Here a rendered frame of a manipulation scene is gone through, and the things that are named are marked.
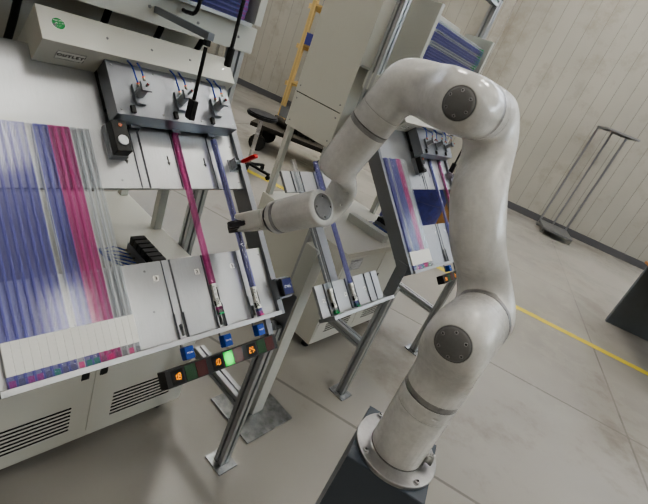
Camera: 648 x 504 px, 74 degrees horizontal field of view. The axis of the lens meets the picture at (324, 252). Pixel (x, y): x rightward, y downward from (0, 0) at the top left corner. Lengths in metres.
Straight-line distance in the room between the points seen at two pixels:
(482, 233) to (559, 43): 8.01
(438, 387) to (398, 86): 0.57
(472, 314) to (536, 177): 8.00
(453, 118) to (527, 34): 8.02
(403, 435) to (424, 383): 0.13
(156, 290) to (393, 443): 0.62
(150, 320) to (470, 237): 0.70
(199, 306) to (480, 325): 0.66
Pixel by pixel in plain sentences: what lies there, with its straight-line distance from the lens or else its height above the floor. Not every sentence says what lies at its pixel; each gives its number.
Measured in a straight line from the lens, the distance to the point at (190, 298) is 1.11.
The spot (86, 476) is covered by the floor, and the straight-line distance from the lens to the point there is 1.71.
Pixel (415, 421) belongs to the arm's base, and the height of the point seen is 0.84.
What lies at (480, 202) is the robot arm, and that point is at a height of 1.28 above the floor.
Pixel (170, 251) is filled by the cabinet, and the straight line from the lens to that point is 1.59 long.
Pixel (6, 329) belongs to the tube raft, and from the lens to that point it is 0.95.
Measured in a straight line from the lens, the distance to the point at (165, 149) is 1.21.
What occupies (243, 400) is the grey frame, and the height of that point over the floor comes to 0.34.
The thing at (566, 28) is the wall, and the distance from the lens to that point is 8.78.
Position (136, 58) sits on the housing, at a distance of 1.21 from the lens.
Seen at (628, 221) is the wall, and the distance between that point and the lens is 9.08.
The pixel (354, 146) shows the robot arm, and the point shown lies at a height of 1.26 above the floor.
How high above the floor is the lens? 1.42
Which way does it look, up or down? 24 degrees down
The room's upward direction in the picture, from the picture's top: 22 degrees clockwise
